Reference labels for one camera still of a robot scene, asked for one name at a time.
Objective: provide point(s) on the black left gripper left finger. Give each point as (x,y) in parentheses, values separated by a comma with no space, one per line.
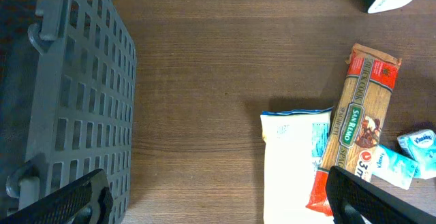
(85,200)

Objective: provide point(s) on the San Remo spaghetti pack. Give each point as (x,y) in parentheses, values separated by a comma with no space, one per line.
(358,121)

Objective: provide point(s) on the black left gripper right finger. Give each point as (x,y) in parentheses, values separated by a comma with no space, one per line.
(354,200)

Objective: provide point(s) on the Kleenex tissue pack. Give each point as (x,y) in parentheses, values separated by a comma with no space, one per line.
(393,167)
(420,146)

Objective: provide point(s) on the grey plastic mesh basket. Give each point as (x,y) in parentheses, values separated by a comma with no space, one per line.
(68,75)

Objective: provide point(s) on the large cream wipes bag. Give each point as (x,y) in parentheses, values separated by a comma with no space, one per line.
(295,142)

